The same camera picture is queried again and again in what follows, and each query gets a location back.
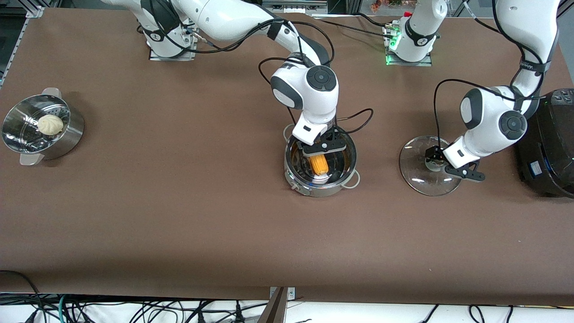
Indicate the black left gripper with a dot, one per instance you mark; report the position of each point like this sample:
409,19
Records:
434,154

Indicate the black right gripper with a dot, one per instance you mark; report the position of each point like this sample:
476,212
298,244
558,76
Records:
329,137

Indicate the glass pot lid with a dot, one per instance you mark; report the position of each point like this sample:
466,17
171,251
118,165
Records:
417,179

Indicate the yellow corn cob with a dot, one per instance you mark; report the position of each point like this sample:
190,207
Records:
319,165

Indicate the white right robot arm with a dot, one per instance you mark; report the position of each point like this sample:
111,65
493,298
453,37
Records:
224,18

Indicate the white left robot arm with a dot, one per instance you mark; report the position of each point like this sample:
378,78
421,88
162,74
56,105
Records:
489,116

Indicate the stainless steel cooking pot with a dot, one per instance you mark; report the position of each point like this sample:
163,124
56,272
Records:
314,190

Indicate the stainless steel steamer pot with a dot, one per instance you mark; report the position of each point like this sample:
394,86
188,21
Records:
71,134

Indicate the black rice cooker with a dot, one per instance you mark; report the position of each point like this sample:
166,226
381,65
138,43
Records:
547,143

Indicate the brown table cover mat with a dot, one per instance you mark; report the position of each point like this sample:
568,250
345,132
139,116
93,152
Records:
224,233

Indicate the dark brown angled bar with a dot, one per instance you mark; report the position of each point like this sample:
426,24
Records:
276,312

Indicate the aluminium corner profile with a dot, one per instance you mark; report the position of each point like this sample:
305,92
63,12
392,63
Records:
566,5

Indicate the white steamed bun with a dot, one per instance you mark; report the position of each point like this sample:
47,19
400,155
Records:
50,124

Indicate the aluminium side profile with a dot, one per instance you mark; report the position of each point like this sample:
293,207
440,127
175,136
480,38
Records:
10,63

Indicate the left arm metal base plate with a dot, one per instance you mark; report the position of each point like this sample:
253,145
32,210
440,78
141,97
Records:
421,63

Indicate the grey metal frame bar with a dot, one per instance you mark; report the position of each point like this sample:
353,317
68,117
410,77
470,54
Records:
291,5

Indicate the small metal edge bracket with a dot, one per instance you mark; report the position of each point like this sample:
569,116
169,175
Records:
291,292

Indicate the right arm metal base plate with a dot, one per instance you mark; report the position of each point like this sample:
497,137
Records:
188,56

